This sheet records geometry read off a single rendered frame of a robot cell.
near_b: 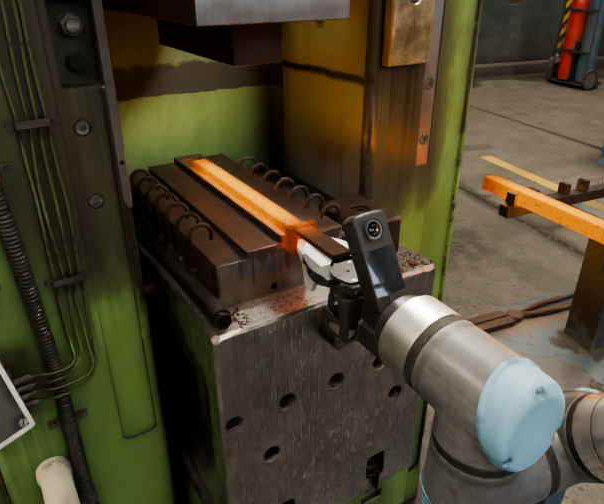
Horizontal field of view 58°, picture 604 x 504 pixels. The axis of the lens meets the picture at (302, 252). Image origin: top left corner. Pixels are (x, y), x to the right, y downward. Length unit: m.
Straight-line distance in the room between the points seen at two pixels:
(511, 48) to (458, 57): 7.66
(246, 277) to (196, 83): 0.53
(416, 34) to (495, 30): 7.55
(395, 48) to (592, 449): 0.63
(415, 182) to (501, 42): 7.57
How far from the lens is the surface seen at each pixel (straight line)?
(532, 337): 1.10
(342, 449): 0.97
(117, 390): 0.95
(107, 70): 0.75
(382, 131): 0.98
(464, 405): 0.52
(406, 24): 0.95
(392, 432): 1.04
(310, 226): 0.74
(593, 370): 1.06
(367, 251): 0.60
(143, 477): 1.09
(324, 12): 0.71
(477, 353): 0.52
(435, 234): 1.18
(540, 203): 0.96
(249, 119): 1.22
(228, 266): 0.72
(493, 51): 8.54
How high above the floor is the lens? 1.32
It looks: 27 degrees down
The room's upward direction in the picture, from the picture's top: straight up
